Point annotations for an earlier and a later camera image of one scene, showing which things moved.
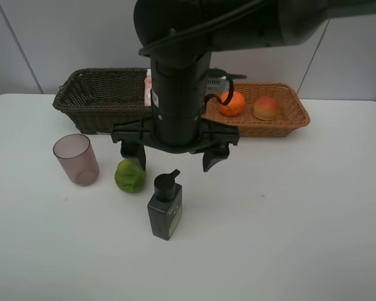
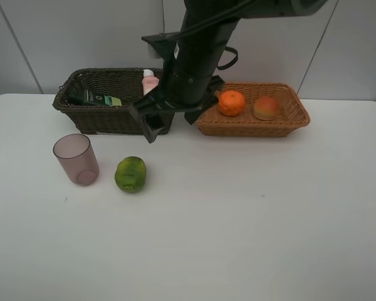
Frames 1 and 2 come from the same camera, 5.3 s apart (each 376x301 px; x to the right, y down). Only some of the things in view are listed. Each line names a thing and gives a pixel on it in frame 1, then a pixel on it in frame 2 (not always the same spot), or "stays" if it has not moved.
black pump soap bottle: (165, 210) to (84, 96)
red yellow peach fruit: (266, 108) stays
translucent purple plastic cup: (74, 153) stays
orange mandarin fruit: (235, 106) stays
